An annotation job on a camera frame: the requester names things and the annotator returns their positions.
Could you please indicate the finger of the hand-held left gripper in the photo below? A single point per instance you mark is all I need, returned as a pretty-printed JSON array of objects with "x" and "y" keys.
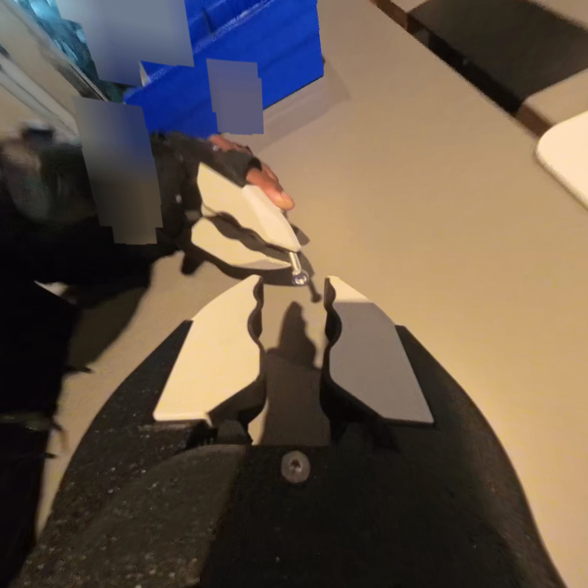
[
  {"x": 229, "y": 250},
  {"x": 248, "y": 206}
]

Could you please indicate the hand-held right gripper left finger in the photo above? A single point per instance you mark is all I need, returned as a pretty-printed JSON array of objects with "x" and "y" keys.
[{"x": 216, "y": 363}]

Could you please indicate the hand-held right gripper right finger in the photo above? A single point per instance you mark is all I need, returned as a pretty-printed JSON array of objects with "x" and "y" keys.
[{"x": 372, "y": 367}]

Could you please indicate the silver metal bolt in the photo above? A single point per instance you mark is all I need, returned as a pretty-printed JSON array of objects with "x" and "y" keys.
[{"x": 297, "y": 272}]

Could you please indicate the person's left forearm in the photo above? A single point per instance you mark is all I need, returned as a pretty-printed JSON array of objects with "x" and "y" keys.
[{"x": 46, "y": 239}]

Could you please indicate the person's left hand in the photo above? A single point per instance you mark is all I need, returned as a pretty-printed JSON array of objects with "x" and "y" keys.
[{"x": 273, "y": 188}]

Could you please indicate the blue plastic bin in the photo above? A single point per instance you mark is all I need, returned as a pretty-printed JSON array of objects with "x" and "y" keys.
[{"x": 275, "y": 46}]

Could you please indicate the person's black jacket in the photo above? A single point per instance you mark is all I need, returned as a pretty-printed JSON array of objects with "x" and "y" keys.
[{"x": 23, "y": 367}]

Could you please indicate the black desk mat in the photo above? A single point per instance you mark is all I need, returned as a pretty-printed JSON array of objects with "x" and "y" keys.
[{"x": 496, "y": 50}]

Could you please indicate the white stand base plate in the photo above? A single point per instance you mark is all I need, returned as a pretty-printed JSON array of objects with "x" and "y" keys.
[{"x": 569, "y": 156}]

